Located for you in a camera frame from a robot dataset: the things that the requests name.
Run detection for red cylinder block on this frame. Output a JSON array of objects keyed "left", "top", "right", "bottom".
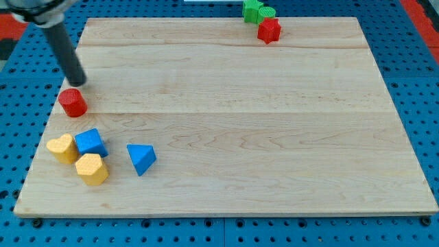
[{"left": 58, "top": 88, "right": 88, "bottom": 117}]

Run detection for yellow heart block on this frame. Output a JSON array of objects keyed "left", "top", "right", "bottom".
[{"left": 46, "top": 133, "right": 80, "bottom": 165}]

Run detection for blue cube block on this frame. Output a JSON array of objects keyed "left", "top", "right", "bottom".
[{"left": 75, "top": 128, "right": 108, "bottom": 158}]

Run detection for green cylinder block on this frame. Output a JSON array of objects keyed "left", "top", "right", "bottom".
[{"left": 257, "top": 6, "right": 276, "bottom": 24}]

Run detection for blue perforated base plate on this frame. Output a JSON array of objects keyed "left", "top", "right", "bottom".
[{"left": 1, "top": 0, "right": 438, "bottom": 246}]

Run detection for blue triangle block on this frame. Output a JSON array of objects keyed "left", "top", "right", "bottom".
[{"left": 127, "top": 144, "right": 156, "bottom": 176}]

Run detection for yellow hexagon block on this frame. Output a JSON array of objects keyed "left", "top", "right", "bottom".
[{"left": 75, "top": 154, "right": 109, "bottom": 186}]

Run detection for wooden board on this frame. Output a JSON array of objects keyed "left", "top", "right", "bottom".
[{"left": 14, "top": 17, "right": 438, "bottom": 218}]

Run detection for green star block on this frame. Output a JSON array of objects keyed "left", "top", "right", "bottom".
[{"left": 242, "top": 0, "right": 263, "bottom": 23}]

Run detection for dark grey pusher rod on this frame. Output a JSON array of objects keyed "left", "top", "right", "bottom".
[{"left": 43, "top": 22, "right": 86, "bottom": 87}]

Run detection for red star block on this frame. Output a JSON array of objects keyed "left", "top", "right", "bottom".
[{"left": 257, "top": 17, "right": 281, "bottom": 44}]

